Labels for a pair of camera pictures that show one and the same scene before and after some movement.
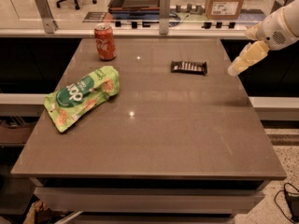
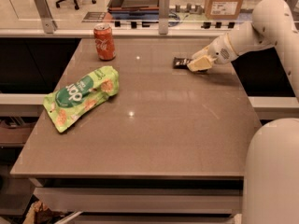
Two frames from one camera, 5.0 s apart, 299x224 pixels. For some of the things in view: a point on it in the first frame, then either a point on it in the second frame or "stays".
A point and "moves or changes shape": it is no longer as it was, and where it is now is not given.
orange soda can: (106, 42) stays
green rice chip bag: (81, 95) stays
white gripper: (271, 32) to (219, 51)
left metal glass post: (48, 18) stays
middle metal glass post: (164, 7) stays
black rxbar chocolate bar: (189, 67) moves or changes shape
